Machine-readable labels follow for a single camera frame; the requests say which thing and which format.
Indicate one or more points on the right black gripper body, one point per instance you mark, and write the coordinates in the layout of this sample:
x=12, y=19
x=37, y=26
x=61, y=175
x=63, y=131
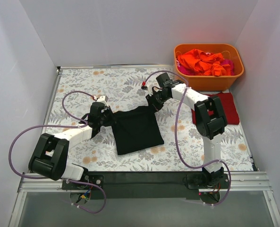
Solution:
x=154, y=99

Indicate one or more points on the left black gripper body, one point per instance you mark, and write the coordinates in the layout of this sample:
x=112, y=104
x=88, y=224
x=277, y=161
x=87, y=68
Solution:
x=104, y=117

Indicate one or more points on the black t shirt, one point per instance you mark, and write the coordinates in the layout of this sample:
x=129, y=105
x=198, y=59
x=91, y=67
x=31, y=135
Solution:
x=136, y=130

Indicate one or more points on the orange t shirt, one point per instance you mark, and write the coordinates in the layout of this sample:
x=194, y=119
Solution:
x=200, y=61

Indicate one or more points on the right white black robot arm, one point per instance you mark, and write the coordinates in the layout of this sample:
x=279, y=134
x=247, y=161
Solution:
x=209, y=117

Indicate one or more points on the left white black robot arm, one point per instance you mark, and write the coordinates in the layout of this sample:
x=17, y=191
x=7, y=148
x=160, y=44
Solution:
x=50, y=156

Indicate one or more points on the orange plastic laundry basket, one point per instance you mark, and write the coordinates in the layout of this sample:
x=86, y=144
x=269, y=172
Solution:
x=212, y=83

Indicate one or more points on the folded dark red t shirt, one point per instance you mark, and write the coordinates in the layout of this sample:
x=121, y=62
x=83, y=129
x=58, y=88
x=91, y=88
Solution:
x=229, y=109

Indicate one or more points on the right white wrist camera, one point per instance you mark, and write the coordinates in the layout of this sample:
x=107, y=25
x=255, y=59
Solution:
x=148, y=89

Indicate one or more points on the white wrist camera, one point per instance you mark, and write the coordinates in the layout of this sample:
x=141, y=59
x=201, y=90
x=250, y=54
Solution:
x=148, y=89
x=102, y=99

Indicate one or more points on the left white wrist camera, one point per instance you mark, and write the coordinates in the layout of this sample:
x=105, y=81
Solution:
x=102, y=99

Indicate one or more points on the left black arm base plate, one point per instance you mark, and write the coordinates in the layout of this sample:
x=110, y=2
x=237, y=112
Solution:
x=94, y=179

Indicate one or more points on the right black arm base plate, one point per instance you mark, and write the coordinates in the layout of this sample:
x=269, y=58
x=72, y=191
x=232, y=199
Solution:
x=194, y=180

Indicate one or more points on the aluminium frame rail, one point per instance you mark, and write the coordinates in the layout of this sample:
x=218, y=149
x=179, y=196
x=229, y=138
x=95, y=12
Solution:
x=146, y=199

